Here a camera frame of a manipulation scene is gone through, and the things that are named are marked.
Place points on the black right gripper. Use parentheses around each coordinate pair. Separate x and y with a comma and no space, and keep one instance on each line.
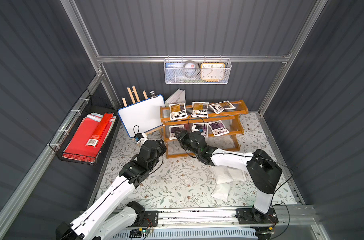
(182,136)

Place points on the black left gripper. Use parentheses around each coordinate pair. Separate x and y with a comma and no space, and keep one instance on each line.
(145,142)

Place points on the purple coffee bag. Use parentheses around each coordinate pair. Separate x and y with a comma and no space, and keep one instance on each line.
(218,128)
(193,128)
(173,130)

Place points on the white plain bag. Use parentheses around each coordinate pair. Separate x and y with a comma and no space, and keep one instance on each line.
(222,175)
(221,191)
(237,175)

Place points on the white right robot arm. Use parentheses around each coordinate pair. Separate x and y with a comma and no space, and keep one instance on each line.
(264,171)

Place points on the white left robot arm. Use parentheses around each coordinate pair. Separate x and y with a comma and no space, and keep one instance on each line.
(96,223)

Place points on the orange wooden three-tier shelf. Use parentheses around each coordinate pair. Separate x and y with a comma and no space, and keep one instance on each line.
(230,118)

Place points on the white book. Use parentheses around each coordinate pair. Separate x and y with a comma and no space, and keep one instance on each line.
(177,97)

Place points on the wooden easel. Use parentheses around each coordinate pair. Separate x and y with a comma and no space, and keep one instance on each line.
(137,102)

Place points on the red long box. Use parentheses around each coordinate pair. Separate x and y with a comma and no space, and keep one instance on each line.
(95,137)

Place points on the red folder stack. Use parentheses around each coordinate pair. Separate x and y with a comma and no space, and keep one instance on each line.
(77,150)

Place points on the yellow square clock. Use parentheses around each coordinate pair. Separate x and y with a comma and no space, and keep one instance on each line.
(212,72)

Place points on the blue box in basket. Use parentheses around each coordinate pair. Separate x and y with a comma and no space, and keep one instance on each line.
(171,66)

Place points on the round grey tape roll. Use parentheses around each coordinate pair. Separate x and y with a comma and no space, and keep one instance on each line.
(190,69)

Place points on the small green circuit board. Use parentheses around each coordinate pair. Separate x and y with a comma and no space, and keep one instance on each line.
(138,233)

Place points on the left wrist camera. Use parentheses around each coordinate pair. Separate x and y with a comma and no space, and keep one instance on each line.
(141,138)

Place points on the white board blue frame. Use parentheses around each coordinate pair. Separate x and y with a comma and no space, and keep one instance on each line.
(141,115)

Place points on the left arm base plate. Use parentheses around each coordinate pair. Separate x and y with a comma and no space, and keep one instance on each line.
(149,219)

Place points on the white wire wall basket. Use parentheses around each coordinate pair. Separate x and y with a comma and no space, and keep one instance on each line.
(175,76)

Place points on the black wire side basket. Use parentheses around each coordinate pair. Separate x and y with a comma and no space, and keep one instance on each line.
(89,104)

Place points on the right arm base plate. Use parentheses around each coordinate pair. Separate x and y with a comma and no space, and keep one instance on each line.
(247,216)

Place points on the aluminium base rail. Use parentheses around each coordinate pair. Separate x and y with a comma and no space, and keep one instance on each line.
(210,217)

